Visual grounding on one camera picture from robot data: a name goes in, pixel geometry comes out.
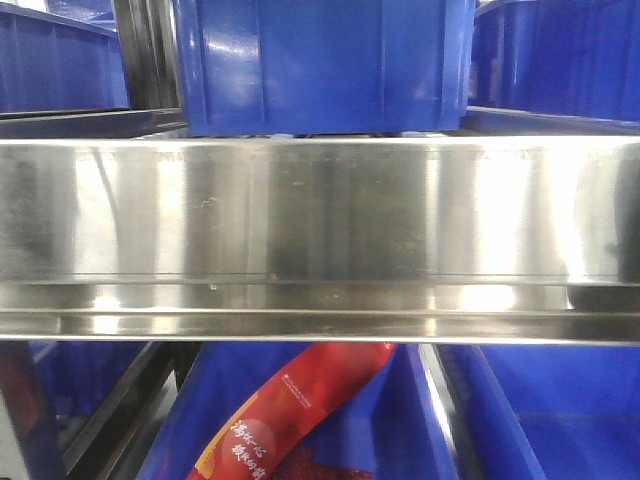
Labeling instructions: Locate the blue bin upper right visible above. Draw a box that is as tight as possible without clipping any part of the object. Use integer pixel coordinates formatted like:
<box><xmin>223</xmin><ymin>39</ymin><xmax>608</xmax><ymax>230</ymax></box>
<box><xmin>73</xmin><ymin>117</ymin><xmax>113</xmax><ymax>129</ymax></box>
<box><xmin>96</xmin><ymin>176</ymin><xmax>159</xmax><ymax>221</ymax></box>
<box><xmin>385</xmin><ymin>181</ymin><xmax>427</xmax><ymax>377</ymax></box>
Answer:
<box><xmin>469</xmin><ymin>1</ymin><xmax>639</xmax><ymax>122</ymax></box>

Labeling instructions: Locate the red snack package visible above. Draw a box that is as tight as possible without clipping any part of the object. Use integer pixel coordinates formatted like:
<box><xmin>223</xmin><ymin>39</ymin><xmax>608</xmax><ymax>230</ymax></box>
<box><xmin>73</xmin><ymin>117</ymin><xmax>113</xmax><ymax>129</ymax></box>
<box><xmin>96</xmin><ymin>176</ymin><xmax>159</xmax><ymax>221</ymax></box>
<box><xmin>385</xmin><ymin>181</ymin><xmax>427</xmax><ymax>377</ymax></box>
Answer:
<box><xmin>188</xmin><ymin>342</ymin><xmax>396</xmax><ymax>479</ymax></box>

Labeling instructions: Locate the blue bin lower right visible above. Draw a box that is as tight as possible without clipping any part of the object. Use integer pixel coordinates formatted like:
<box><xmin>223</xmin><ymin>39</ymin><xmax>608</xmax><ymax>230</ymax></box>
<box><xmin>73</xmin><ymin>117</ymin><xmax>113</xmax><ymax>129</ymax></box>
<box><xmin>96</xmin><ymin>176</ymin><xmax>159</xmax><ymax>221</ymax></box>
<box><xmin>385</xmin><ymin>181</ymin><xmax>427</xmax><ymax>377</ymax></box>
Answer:
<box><xmin>439</xmin><ymin>345</ymin><xmax>639</xmax><ymax>479</ymax></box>

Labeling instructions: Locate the steel conveyor frame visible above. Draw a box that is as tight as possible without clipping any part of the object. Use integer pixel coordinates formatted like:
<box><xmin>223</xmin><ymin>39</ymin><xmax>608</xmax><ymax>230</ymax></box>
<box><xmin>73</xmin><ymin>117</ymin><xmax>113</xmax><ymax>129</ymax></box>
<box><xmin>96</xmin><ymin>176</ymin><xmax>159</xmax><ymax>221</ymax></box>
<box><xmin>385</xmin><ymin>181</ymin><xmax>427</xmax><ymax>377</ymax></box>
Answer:
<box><xmin>1</xmin><ymin>107</ymin><xmax>639</xmax><ymax>344</ymax></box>

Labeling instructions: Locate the blue bin upper left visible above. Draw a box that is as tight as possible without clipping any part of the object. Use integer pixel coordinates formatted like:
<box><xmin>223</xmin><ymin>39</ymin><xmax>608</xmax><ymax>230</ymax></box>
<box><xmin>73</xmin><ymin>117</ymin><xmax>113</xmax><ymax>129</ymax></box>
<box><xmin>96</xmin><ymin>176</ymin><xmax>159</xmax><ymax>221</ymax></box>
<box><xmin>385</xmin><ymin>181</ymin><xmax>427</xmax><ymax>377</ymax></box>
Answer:
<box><xmin>1</xmin><ymin>3</ymin><xmax>130</xmax><ymax>113</ymax></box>

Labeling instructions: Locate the dark blue plastic bin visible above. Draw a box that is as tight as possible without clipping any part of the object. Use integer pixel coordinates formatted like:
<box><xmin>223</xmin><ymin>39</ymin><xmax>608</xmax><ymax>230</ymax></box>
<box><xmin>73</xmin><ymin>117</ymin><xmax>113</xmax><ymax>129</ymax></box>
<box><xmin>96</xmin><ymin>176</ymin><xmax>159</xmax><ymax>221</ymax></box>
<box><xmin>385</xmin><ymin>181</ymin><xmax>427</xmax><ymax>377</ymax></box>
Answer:
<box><xmin>174</xmin><ymin>1</ymin><xmax>475</xmax><ymax>136</ymax></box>

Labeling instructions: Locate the blue bin lower shelf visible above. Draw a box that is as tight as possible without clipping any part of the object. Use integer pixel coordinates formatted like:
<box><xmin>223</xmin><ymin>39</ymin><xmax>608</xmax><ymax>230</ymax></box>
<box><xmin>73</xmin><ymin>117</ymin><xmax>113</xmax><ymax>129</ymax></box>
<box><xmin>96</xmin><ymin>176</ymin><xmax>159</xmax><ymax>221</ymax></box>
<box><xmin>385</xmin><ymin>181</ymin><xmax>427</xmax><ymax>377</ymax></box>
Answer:
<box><xmin>139</xmin><ymin>342</ymin><xmax>458</xmax><ymax>479</ymax></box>

